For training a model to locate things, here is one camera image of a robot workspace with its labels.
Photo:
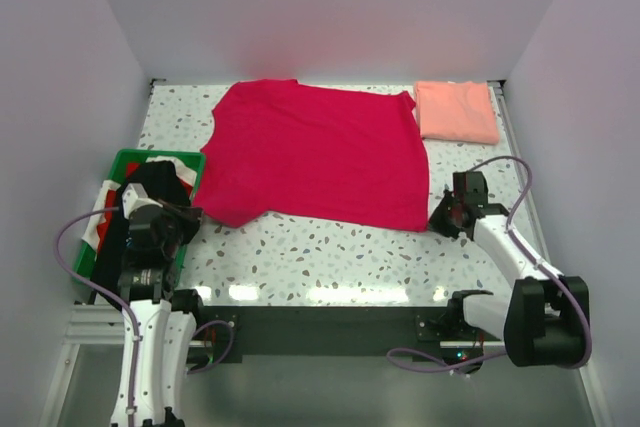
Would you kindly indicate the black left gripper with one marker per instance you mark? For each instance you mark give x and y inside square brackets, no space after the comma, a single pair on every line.
[191,217]

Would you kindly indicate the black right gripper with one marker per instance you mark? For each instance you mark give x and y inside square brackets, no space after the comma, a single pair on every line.
[436,220]

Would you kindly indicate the crimson red t-shirt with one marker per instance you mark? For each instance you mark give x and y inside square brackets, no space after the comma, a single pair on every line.
[281,146]

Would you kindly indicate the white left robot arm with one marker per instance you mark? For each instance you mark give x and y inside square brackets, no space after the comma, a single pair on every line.
[159,320]

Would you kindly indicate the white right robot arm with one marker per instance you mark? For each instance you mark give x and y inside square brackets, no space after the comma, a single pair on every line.
[546,319]

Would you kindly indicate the black t-shirt with logo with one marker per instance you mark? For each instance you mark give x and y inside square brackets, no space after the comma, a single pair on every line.
[160,181]

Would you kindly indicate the red and white t-shirt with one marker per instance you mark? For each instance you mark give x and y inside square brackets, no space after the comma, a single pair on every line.
[97,225]

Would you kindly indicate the folded salmon pink t-shirt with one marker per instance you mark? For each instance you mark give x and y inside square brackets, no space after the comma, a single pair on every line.
[456,111]

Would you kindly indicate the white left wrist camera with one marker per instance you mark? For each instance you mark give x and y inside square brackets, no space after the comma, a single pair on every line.
[133,198]

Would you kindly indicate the black mounting base plate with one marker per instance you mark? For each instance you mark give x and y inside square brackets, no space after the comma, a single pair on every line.
[330,332]

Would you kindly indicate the aluminium frame rail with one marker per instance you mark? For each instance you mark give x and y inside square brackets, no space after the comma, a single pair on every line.
[94,325]

